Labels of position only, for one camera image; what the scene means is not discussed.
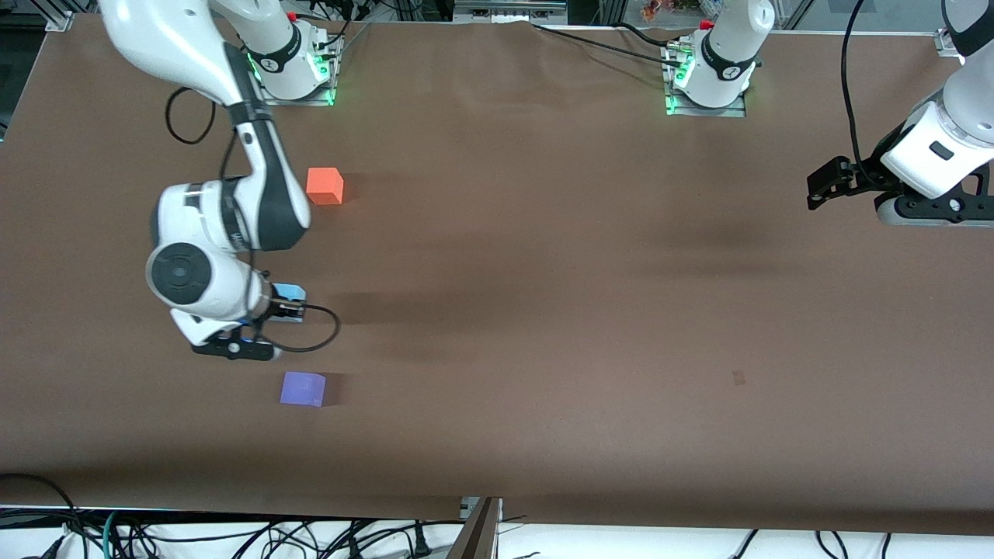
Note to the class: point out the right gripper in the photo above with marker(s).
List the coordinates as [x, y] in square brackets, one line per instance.
[273, 308]

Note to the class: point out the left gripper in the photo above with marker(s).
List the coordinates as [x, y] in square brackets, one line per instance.
[864, 175]

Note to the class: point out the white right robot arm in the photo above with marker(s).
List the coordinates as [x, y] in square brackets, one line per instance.
[194, 39]

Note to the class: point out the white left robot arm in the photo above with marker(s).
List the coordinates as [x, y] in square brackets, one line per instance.
[726, 54]

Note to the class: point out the purple foam block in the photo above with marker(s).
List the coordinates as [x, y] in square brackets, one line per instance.
[302, 389]

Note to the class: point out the orange foam block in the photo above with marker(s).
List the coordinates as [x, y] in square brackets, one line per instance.
[324, 186]

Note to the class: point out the brown paper table cover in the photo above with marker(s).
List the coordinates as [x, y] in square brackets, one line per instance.
[505, 310]

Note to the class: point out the orange background object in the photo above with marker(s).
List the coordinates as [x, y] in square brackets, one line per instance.
[654, 9]

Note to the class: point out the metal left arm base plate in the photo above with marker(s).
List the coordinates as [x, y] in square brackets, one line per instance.
[683, 110]

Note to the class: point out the aluminium corner bracket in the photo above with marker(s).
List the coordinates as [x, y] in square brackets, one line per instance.
[58, 17]
[946, 43]

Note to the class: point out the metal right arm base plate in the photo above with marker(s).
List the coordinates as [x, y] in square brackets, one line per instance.
[311, 101]

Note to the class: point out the grey metal post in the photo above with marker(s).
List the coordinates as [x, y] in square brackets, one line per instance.
[475, 536]

